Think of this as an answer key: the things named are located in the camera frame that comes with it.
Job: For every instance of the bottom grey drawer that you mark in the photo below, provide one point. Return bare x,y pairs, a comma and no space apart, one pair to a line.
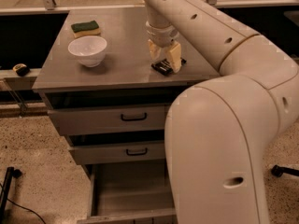
133,192

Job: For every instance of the grey drawer cabinet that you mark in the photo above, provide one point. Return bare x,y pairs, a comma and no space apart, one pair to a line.
124,77

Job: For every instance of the top grey drawer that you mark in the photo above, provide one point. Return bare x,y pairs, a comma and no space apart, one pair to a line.
109,119

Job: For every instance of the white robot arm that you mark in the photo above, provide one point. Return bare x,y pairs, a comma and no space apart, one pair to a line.
216,131

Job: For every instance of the black rxbar chocolate bar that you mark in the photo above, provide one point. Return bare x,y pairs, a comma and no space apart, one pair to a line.
163,67

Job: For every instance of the green yellow sponge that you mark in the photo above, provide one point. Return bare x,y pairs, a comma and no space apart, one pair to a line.
85,28

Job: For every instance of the black stand left floor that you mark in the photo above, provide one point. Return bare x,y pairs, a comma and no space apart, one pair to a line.
10,173

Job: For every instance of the black yellow tape measure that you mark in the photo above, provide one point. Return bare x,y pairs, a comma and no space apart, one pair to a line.
21,69

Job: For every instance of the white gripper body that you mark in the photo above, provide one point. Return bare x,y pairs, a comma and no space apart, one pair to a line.
162,35

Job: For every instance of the grey drawer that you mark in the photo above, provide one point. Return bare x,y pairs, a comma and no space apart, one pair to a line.
109,119
133,192
122,152

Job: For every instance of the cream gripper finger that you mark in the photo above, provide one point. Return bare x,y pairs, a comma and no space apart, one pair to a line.
173,56
154,50

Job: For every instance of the middle grey drawer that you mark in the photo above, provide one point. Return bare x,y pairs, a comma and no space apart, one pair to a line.
122,152

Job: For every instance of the white bowl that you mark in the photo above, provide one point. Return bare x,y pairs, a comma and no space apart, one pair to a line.
89,50

